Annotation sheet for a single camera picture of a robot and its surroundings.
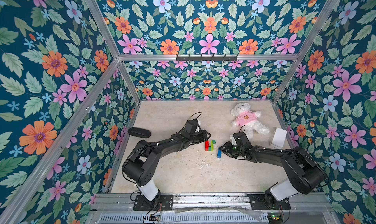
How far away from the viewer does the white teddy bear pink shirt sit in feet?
3.02

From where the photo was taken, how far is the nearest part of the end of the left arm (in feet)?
2.29

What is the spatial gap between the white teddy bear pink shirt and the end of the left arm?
31 cm
